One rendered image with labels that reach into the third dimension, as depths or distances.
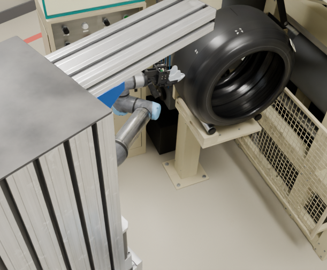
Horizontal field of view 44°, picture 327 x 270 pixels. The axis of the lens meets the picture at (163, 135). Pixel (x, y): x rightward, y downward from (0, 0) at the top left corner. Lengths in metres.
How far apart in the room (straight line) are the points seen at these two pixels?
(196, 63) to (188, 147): 1.04
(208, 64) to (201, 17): 1.04
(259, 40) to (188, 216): 1.44
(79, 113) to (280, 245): 2.41
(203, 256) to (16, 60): 2.22
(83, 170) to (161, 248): 2.15
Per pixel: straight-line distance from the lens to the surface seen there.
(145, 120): 1.68
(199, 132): 2.16
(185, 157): 2.83
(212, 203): 2.93
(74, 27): 2.35
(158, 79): 1.79
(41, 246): 0.66
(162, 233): 2.78
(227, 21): 1.88
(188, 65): 1.87
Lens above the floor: 2.41
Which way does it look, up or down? 47 degrees down
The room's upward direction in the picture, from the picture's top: 3 degrees clockwise
